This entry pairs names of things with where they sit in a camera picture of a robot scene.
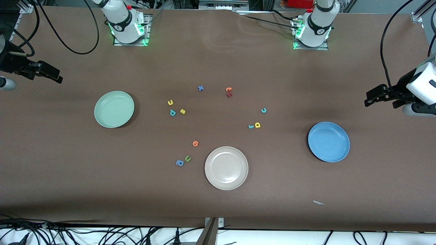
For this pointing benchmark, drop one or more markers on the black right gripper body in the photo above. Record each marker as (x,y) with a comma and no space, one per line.
(10,63)

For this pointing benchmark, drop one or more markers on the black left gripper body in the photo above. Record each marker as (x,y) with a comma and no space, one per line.
(401,85)

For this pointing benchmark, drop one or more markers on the blue plate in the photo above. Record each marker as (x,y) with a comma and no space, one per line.
(328,142)

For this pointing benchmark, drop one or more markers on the green plate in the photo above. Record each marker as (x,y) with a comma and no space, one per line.
(114,109)

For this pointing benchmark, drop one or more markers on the red box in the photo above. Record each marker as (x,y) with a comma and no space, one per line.
(299,3)

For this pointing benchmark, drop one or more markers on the white paper scrap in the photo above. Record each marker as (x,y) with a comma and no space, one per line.
(318,202)

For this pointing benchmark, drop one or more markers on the blue letter a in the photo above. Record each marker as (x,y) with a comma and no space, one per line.
(180,163)

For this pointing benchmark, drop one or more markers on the beige plate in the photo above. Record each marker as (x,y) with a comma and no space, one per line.
(226,168)

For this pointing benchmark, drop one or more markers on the grey metal equipment box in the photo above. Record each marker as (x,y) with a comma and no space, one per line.
(221,5)

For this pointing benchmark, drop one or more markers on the brown table cover mat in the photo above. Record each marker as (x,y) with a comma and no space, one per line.
(218,204)

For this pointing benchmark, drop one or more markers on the aluminium frame rail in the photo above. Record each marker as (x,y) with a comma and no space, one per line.
(25,8)
(417,17)

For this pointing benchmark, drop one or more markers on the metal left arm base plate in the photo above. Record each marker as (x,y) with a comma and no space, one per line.
(310,48)

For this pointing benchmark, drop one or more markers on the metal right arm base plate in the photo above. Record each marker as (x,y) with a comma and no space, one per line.
(148,29)

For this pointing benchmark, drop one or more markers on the small metal bracket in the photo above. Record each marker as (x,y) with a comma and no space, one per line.
(221,223)

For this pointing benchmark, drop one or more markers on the aluminium profile post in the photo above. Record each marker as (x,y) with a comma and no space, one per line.
(209,234)

